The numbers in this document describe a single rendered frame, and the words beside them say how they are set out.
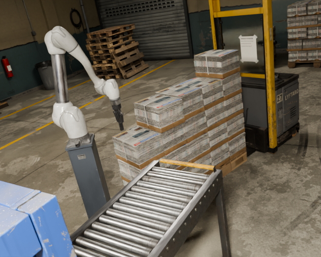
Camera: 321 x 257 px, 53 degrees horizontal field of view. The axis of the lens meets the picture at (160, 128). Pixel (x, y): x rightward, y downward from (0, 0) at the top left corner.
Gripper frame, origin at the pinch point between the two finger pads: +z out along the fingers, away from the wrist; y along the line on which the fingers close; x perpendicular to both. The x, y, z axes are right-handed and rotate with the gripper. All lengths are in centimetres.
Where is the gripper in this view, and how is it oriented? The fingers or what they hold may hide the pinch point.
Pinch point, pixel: (121, 126)
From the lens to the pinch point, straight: 280.6
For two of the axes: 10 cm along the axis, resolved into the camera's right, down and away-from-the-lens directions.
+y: -6.4, -1.9, 7.5
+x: -7.5, 3.7, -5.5
